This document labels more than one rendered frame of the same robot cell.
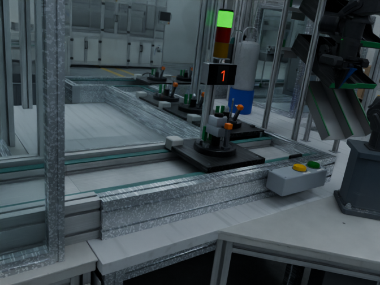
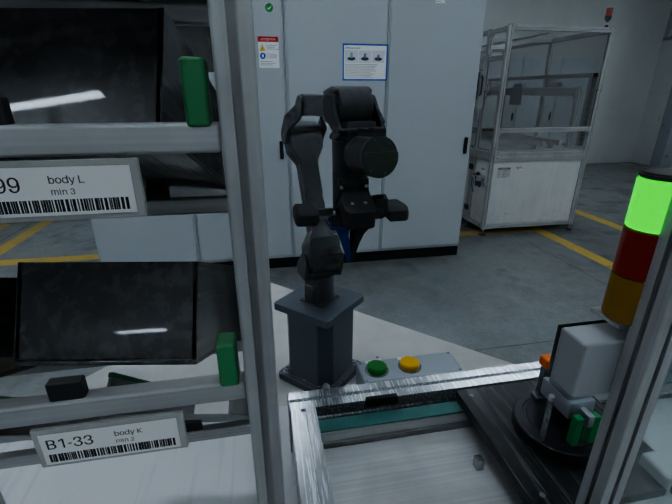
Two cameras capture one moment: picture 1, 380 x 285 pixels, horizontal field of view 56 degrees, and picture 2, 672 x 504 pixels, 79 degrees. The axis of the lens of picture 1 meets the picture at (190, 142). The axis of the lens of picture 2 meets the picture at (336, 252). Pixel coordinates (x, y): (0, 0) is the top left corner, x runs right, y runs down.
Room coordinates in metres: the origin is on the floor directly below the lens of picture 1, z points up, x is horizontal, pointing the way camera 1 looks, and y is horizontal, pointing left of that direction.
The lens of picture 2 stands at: (1.75, -0.18, 1.49)
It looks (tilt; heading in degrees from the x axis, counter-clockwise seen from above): 22 degrees down; 206
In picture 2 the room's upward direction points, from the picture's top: straight up
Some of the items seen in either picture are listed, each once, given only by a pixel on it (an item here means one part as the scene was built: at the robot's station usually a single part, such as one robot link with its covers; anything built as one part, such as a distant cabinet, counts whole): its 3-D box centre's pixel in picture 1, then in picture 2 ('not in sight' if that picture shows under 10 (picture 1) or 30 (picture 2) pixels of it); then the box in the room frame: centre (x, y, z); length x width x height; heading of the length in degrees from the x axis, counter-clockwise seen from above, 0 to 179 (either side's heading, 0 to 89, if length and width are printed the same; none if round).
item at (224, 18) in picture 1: (225, 19); (661, 203); (1.27, -0.07, 1.38); 0.05 x 0.05 x 0.05
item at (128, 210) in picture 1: (239, 184); (507, 392); (1.00, -0.16, 0.91); 0.89 x 0.06 x 0.11; 127
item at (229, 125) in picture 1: (225, 134); (547, 378); (1.09, -0.11, 1.04); 0.04 x 0.02 x 0.08; 37
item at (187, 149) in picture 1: (214, 152); (556, 433); (1.13, -0.08, 0.96); 0.24 x 0.24 x 0.02; 37
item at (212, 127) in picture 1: (215, 122); (574, 389); (1.14, -0.08, 1.06); 0.08 x 0.04 x 0.07; 37
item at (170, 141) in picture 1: (173, 143); not in sight; (1.15, 0.05, 0.97); 0.05 x 0.05 x 0.04; 37
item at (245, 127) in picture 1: (225, 114); not in sight; (1.49, -0.14, 1.01); 0.24 x 0.24 x 0.13; 37
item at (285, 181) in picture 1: (297, 177); (408, 377); (1.06, -0.35, 0.93); 0.21 x 0.07 x 0.06; 127
